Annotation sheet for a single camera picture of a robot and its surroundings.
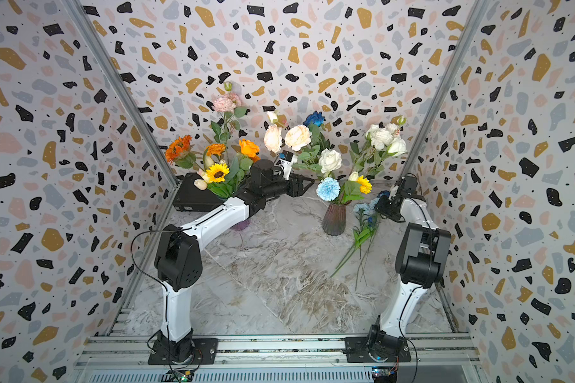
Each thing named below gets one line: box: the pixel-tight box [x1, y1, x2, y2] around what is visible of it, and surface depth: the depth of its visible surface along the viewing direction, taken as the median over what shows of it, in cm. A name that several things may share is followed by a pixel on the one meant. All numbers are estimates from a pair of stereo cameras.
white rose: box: [318, 148, 342, 174], surface depth 77 cm
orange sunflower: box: [165, 134, 201, 171], surface depth 75 cm
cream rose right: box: [284, 124, 313, 152], surface depth 68 cm
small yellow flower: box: [356, 174, 373, 195], surface depth 85 cm
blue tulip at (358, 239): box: [329, 217, 374, 279], surface depth 102 cm
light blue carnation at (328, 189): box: [316, 177, 342, 202], surface depth 74 cm
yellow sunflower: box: [205, 162, 230, 183], surface depth 81 cm
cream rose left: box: [263, 123, 283, 153], surface depth 69 cm
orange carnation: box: [206, 143, 227, 158], surface depth 85 cm
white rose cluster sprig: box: [348, 114, 408, 177], surface depth 81 cm
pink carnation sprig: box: [210, 81, 248, 145], surface depth 88 cm
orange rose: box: [237, 138, 261, 164], surface depth 84 cm
